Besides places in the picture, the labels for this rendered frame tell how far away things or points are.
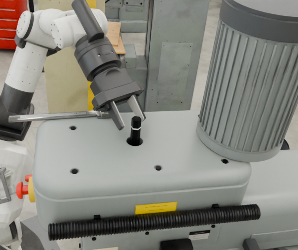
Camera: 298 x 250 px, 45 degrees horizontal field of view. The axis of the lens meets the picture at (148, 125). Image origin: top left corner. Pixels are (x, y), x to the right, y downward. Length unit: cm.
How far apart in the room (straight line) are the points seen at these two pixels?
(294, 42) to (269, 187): 42
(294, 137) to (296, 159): 338
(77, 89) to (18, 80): 161
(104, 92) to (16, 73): 42
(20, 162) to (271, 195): 73
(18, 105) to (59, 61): 149
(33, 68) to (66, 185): 50
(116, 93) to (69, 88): 194
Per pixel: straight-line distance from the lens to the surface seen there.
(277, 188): 98
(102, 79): 79
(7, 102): 115
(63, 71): 265
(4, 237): 177
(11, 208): 108
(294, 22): 67
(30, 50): 111
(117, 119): 77
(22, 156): 118
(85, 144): 80
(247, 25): 67
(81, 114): 88
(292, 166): 106
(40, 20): 105
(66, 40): 84
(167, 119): 89
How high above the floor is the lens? 239
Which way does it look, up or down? 36 degrees down
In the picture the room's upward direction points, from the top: 6 degrees clockwise
